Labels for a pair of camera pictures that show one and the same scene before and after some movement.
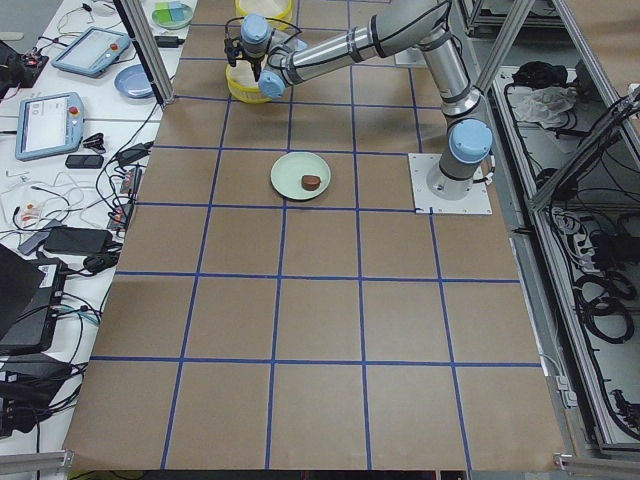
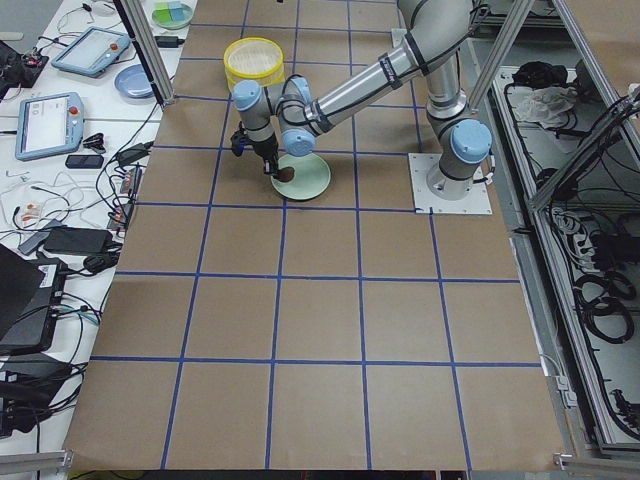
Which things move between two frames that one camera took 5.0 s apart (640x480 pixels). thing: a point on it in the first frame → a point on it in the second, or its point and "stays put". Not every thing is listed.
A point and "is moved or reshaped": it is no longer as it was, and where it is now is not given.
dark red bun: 311,182 → 286,174
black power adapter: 168,41 stays put
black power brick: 78,240 stays put
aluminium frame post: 147,50 stays put
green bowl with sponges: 172,14 stays put
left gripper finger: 231,54 → 238,139
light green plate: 288,170 stays put
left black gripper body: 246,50 → 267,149
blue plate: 133,81 stays put
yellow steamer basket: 270,9 is moved or reshaped
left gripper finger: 256,67 → 271,164
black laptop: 31,297 stays put
